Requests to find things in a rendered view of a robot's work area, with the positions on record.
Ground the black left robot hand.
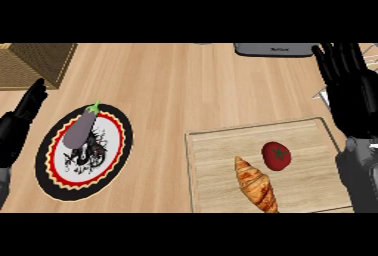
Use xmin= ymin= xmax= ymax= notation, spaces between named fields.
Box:
xmin=0 ymin=77 xmax=50 ymax=170

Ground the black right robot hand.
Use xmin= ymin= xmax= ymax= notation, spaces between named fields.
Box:
xmin=310 ymin=42 xmax=378 ymax=140

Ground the red tomato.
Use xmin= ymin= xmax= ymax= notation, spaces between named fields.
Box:
xmin=260 ymin=141 xmax=292 ymax=172

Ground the pale wooden tray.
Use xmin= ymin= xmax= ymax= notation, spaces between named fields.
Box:
xmin=185 ymin=116 xmax=356 ymax=214

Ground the purple eggplant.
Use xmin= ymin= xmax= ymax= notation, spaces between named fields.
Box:
xmin=61 ymin=99 xmax=103 ymax=150

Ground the round black red white plate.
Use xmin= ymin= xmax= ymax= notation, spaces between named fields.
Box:
xmin=34 ymin=103 xmax=134 ymax=202

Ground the brown wicker basket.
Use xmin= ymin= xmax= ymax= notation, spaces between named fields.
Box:
xmin=0 ymin=42 xmax=78 ymax=90

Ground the dark grey flat appliance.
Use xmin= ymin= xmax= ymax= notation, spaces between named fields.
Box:
xmin=232 ymin=42 xmax=322 ymax=58

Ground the golden brown croissant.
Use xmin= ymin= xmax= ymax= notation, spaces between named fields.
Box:
xmin=233 ymin=155 xmax=281 ymax=214

